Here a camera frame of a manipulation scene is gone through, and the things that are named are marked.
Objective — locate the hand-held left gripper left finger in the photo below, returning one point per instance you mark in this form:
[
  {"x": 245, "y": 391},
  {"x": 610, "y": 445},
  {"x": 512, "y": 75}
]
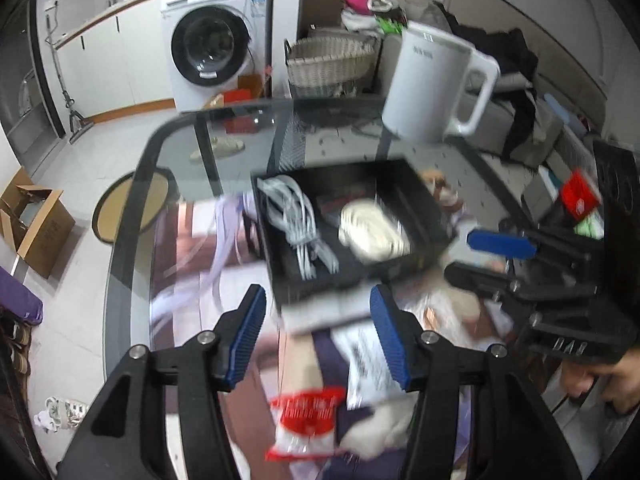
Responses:
[{"x": 247, "y": 330}]

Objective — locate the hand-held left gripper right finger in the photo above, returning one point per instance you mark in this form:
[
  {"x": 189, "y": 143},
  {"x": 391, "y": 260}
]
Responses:
[{"x": 387, "y": 330}]

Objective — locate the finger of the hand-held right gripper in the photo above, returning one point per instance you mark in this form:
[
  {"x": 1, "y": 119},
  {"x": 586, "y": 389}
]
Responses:
[
  {"x": 475, "y": 277},
  {"x": 500, "y": 244}
]

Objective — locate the black storage tray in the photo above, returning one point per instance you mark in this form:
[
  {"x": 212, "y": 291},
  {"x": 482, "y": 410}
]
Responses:
[{"x": 320, "y": 280}]

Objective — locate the cream soft cloth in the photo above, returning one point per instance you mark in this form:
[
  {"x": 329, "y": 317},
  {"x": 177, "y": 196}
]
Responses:
[{"x": 380, "y": 430}]

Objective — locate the person's right hand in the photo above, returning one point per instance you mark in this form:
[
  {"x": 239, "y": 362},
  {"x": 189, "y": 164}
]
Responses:
[{"x": 585, "y": 385}]

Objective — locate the white printed packet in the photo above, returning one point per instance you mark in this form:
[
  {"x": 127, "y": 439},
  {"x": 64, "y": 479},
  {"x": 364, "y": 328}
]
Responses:
[{"x": 365, "y": 360}]

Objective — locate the red snack packet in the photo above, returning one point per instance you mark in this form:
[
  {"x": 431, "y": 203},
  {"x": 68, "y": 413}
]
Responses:
[{"x": 580, "y": 200}]

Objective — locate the red and white packet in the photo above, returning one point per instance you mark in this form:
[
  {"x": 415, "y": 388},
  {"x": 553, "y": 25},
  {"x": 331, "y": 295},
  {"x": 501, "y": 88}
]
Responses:
[{"x": 305, "y": 410}]

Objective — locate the white electric kettle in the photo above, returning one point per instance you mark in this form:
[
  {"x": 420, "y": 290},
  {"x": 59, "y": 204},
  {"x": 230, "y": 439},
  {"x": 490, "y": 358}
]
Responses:
[{"x": 425, "y": 85}]

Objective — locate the round brown mat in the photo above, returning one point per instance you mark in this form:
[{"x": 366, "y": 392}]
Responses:
[{"x": 107, "y": 215}]

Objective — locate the beige slipper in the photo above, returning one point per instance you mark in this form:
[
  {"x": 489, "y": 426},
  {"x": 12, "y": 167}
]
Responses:
[{"x": 227, "y": 146}]

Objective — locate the black clothing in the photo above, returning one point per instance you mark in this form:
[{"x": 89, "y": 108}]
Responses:
[{"x": 505, "y": 50}]

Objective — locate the white shoes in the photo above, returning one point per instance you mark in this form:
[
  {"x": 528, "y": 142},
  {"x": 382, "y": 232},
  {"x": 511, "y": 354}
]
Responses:
[{"x": 60, "y": 415}]

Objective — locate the open cardboard box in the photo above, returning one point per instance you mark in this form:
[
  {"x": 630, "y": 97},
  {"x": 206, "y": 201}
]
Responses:
[{"x": 47, "y": 232}]

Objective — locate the purple cushion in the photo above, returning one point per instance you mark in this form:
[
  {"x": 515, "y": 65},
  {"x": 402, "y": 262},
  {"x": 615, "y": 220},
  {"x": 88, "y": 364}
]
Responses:
[{"x": 20, "y": 297}]

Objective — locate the red box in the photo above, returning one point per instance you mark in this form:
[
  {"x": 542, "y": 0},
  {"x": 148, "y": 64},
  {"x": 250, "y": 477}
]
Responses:
[{"x": 237, "y": 97}]

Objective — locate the green cloth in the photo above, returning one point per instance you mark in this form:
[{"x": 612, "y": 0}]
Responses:
[{"x": 392, "y": 26}]

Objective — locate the brown cardboard piece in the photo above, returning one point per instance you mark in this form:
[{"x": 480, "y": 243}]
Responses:
[{"x": 250, "y": 85}]

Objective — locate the wicker basket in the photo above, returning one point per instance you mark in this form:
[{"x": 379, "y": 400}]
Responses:
[{"x": 325, "y": 65}]

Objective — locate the white folded cloth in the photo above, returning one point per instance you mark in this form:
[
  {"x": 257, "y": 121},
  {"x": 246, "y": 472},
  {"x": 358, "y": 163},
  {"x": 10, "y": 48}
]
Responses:
[{"x": 357, "y": 20}]

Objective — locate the mop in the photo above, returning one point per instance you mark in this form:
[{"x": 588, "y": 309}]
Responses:
[{"x": 77, "y": 122}]

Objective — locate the white washing machine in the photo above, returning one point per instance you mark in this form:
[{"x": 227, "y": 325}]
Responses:
[{"x": 212, "y": 45}]

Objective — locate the white kitchen base cabinet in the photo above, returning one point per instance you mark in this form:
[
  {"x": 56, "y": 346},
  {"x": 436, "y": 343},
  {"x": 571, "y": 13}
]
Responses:
[{"x": 125, "y": 60}]

